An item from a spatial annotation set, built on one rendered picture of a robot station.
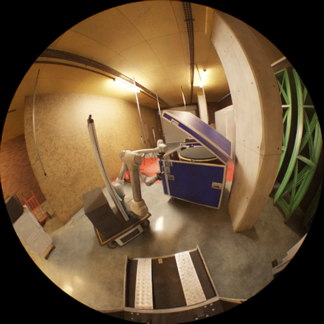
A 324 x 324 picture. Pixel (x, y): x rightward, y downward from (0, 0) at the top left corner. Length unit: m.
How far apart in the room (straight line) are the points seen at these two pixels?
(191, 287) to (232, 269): 0.55
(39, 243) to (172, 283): 2.49
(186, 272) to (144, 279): 0.49
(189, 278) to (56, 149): 3.35
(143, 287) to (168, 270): 0.38
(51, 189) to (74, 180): 0.73
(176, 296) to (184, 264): 0.46
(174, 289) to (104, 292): 0.90
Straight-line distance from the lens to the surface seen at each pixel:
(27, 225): 2.67
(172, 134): 9.06
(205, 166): 1.45
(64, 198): 3.01
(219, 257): 1.61
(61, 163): 2.93
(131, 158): 0.98
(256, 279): 1.76
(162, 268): 1.53
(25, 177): 5.95
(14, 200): 2.61
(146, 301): 1.42
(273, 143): 1.17
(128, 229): 1.56
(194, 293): 1.37
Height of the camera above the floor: 1.51
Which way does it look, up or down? 19 degrees down
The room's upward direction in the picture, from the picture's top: 10 degrees counter-clockwise
